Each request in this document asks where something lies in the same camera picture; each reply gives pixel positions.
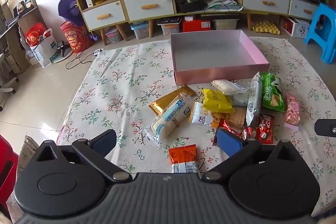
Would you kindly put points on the small clear storage bin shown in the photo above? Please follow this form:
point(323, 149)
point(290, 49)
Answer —
point(114, 36)

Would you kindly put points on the clear cracker packet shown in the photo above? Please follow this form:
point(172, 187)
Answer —
point(237, 116)

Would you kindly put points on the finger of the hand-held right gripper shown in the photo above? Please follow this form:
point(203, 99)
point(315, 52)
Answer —
point(325, 128)

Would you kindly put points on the clear bin with blue lid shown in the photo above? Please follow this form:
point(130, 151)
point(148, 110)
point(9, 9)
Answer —
point(140, 31)

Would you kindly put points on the low wooden drawer cabinet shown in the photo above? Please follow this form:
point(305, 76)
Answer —
point(147, 7)

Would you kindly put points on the white shopping bag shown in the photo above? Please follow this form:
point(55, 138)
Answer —
point(43, 52)

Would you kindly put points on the floral cloth mat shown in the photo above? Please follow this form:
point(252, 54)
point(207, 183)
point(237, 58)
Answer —
point(118, 87)

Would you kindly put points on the red gift bag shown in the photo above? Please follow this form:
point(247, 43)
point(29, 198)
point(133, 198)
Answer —
point(35, 35)

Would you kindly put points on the pink cardboard box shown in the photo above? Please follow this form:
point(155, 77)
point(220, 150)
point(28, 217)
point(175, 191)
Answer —
point(210, 74)

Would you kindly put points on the white office chair base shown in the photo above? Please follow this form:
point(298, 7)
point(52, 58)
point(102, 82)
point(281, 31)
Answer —
point(8, 87)

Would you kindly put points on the long white blue bread packet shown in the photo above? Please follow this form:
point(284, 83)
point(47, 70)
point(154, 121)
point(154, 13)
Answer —
point(170, 116)

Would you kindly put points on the clear white pastry packet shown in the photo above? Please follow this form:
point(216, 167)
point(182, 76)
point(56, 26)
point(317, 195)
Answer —
point(228, 87)

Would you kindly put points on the tall wooden shelf cabinet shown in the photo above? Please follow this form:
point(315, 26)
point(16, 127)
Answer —
point(105, 15)

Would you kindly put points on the gold snack packet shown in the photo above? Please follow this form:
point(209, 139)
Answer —
point(168, 98)

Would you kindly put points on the pink nougat packet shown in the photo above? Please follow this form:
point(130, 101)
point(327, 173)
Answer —
point(292, 111)

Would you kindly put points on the lotus root chip packet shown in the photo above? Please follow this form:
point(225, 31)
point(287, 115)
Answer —
point(218, 119)

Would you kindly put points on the white plastic bin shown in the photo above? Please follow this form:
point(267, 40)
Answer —
point(225, 24)

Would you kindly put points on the wooden storage rack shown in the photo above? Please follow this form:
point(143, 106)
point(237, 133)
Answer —
point(26, 19)

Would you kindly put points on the pile of papers and bags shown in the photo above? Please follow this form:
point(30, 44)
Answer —
point(223, 2)

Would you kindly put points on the green biscuit packet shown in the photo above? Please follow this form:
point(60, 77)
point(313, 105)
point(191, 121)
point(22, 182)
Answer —
point(273, 92)

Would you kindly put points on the black case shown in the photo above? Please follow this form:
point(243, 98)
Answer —
point(189, 6)

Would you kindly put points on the small white cartoon-print packet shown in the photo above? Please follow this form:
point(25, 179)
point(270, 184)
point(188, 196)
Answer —
point(200, 115)

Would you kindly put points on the yellow egg tray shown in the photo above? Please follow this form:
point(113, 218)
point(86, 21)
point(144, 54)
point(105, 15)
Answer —
point(265, 27)

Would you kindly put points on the red chair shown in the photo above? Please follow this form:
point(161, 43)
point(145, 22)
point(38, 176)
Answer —
point(6, 166)

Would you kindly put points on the red snack packet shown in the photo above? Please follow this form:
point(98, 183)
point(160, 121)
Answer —
point(266, 129)

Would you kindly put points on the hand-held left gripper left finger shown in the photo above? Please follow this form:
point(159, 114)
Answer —
point(105, 140)

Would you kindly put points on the small red candy packet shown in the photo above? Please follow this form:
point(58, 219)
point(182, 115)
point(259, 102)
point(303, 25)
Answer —
point(225, 124)

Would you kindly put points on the small white floor device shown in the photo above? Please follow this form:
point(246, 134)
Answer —
point(98, 52)

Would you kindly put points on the white printed box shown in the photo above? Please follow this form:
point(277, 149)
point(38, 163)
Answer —
point(300, 29)

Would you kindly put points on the clear bin with dark lid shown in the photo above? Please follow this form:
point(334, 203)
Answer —
point(169, 27)

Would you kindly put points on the blue plastic stool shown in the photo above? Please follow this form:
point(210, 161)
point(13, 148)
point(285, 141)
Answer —
point(325, 10)

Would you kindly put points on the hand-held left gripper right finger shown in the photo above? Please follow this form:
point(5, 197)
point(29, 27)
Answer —
point(228, 142)

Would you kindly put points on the purple hat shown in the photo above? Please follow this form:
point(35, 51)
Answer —
point(67, 8)

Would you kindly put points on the red printed bag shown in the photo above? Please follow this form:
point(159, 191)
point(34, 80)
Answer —
point(74, 39)

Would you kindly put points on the orange white snack packet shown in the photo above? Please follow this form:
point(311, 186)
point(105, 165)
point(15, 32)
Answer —
point(183, 158)

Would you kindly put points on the red cardboard box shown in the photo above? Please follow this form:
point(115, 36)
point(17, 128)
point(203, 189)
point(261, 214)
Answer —
point(195, 26)

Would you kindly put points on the yellow snack packet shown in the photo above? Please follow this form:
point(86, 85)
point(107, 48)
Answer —
point(216, 100)

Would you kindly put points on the long white grey packet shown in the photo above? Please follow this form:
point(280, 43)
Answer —
point(253, 103)

